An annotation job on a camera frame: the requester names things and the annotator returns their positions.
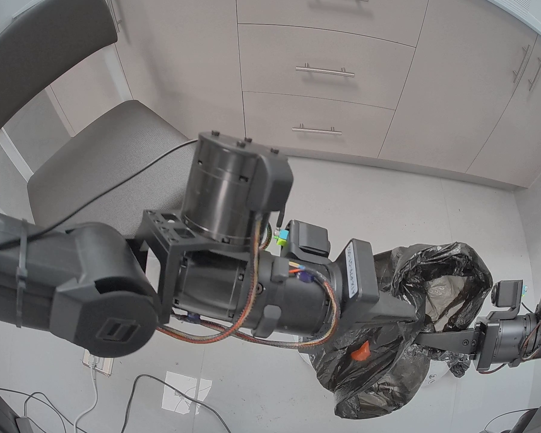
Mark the black plastic bag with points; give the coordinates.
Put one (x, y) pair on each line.
(387, 390)

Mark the white printed wrapper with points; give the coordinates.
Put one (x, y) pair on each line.
(437, 375)

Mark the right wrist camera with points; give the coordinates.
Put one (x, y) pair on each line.
(507, 293)

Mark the beige cabinet with drawers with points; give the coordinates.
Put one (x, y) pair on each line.
(324, 39)

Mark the small orange scrap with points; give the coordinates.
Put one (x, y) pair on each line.
(360, 353)

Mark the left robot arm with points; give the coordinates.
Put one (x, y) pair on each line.
(72, 278)

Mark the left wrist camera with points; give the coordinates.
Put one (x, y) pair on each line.
(311, 239)

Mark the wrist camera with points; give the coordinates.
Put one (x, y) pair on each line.
(311, 239)
(507, 293)

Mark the black plastic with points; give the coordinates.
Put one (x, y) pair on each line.
(459, 369)

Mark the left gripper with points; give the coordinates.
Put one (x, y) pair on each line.
(297, 296)

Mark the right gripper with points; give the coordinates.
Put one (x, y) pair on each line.
(505, 338)

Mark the grey chair with white legs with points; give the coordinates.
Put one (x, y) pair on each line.
(108, 160)

